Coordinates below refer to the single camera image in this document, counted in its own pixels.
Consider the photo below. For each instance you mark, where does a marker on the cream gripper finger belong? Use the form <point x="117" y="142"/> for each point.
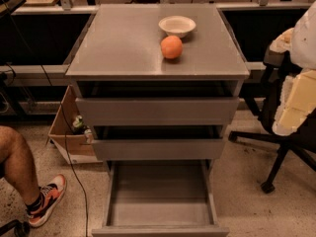
<point x="297" y="102"/>

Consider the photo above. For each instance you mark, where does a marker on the orange fruit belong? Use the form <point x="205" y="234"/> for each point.
<point x="171" y="47"/>

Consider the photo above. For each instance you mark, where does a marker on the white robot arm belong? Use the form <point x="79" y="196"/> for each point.
<point x="300" y="41"/>

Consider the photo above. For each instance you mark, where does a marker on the grey drawer cabinet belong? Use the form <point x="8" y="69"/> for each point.
<point x="120" y="58"/>

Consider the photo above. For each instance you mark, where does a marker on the grey middle drawer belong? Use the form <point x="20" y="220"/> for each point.
<point x="160" y="149"/>

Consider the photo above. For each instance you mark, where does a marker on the grey open bottom drawer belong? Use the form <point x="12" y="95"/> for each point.
<point x="160" y="199"/>

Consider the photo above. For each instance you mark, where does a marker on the grey top drawer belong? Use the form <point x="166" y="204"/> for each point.
<point x="99" y="111"/>

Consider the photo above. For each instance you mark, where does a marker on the black office chair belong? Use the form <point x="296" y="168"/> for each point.
<point x="301" y="142"/>

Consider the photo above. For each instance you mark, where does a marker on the white paper bowl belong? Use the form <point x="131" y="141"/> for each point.
<point x="179" y="26"/>

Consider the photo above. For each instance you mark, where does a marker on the green white bottle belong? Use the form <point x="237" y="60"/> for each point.
<point x="78" y="123"/>

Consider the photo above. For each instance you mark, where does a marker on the cardboard box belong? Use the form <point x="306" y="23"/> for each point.
<point x="74" y="146"/>

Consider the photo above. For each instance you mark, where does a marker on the orange white sneaker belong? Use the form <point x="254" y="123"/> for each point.
<point x="50" y="195"/>

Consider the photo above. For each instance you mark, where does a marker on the person's bare leg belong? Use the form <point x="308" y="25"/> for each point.
<point x="18" y="161"/>

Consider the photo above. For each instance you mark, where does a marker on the black chair caster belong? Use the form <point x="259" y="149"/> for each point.
<point x="21" y="229"/>

